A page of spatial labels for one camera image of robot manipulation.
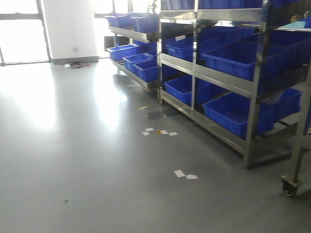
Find cart caster wheel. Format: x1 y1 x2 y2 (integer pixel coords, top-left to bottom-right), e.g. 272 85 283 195
281 175 303 198

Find steel rack with blue bins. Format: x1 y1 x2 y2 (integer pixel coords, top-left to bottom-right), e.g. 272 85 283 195
158 0 311 167

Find far steel rack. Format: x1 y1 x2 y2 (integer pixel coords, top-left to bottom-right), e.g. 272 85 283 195
105 12 159 91

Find white paper scrap near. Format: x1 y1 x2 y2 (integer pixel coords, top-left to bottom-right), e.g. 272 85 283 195
174 170 198 180

